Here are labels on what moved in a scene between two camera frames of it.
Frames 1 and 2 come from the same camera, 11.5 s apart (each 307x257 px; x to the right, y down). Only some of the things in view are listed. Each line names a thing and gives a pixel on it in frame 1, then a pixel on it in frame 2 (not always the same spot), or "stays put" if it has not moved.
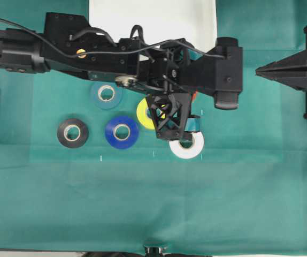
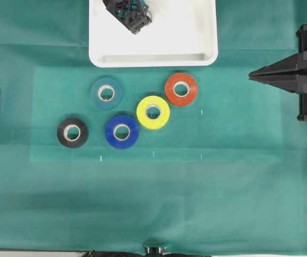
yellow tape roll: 142,114 stays put
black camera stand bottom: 153,250 stays put
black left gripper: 217,71 -> 132,18
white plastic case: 194,21 stays put
